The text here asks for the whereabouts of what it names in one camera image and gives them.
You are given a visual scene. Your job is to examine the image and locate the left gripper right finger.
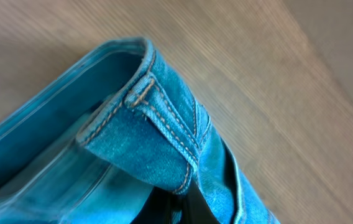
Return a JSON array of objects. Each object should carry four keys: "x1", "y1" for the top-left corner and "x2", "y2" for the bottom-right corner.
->
[{"x1": 181, "y1": 182, "x2": 219, "y2": 224}]

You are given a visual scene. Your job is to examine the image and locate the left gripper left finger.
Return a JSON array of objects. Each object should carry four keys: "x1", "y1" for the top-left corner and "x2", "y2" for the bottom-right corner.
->
[{"x1": 131, "y1": 187, "x2": 175, "y2": 224}]

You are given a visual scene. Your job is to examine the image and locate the light blue denim jeans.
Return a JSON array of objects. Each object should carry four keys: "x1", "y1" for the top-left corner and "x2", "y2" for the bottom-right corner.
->
[{"x1": 0, "y1": 37, "x2": 277, "y2": 223}]

